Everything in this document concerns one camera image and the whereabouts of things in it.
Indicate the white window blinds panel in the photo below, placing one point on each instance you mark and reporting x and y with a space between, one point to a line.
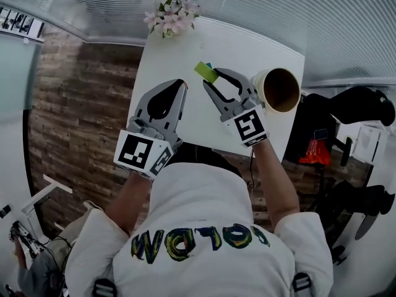
247 11
92 5
355 42

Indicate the red plastic bag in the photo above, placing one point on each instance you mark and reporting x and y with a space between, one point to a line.
314 153

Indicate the person's left forearm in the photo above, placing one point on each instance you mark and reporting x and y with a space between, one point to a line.
130 203

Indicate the green rectangular block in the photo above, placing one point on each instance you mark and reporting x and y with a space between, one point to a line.
205 71

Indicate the person's white printed shirt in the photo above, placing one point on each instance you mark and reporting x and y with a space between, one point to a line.
198 203

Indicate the frosted glass door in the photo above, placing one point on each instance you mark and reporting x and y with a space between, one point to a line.
15 79

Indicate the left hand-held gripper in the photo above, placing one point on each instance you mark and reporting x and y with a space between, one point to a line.
136 152

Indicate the blue object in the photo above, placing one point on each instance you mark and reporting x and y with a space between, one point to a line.
209 64

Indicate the white desk frame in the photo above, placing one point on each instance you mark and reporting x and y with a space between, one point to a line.
57 184

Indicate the black and white wall sign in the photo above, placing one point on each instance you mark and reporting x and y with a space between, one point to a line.
18 23

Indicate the black office chair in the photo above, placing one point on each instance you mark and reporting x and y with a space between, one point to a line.
359 104
355 203

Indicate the person's right forearm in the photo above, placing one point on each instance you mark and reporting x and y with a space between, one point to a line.
275 190

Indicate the pink potted flowers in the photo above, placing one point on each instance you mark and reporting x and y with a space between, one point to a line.
171 17

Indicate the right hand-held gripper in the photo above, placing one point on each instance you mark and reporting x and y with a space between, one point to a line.
249 125

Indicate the dark phone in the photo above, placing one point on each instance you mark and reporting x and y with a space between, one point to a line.
320 134

